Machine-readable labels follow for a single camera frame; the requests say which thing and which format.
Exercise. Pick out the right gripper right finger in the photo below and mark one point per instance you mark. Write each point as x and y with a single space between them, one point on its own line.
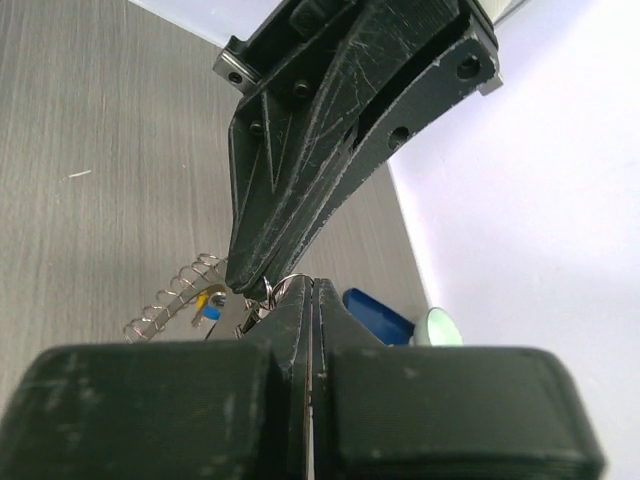
406 412

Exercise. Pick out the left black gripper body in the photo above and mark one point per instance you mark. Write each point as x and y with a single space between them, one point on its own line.
297 46

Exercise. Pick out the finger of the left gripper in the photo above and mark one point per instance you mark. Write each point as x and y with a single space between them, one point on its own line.
467 66
281 148

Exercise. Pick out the light green ceramic bowl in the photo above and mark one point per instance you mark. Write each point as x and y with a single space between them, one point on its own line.
436 328

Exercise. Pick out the dark blue tray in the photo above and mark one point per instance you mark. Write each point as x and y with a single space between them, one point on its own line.
383 322

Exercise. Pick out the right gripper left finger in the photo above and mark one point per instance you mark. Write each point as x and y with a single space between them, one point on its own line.
215 409

